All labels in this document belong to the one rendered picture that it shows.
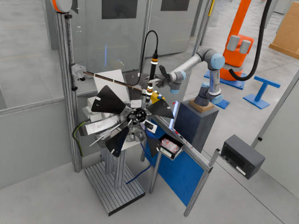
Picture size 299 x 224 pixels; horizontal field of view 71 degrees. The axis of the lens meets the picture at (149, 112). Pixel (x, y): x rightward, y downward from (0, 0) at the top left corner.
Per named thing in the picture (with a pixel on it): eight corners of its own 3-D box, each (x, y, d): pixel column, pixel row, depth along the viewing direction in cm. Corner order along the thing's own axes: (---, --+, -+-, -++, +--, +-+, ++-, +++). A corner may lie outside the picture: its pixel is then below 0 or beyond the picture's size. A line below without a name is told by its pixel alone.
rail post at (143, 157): (140, 160, 282) (148, 114, 235) (143, 158, 285) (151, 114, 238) (142, 162, 280) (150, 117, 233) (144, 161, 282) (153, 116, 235)
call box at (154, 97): (147, 100, 224) (148, 92, 218) (154, 98, 229) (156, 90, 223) (155, 109, 215) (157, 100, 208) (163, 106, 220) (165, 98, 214)
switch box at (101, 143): (94, 139, 216) (94, 123, 203) (103, 136, 221) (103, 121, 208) (101, 149, 207) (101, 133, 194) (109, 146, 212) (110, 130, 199)
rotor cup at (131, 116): (127, 126, 169) (135, 126, 158) (123, 109, 168) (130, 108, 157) (142, 122, 176) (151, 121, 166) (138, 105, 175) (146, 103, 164)
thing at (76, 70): (70, 74, 173) (69, 65, 168) (75, 71, 179) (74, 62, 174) (81, 78, 171) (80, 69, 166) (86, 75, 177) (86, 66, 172)
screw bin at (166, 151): (153, 146, 194) (155, 141, 190) (163, 138, 205) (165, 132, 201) (173, 160, 185) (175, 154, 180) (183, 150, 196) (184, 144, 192)
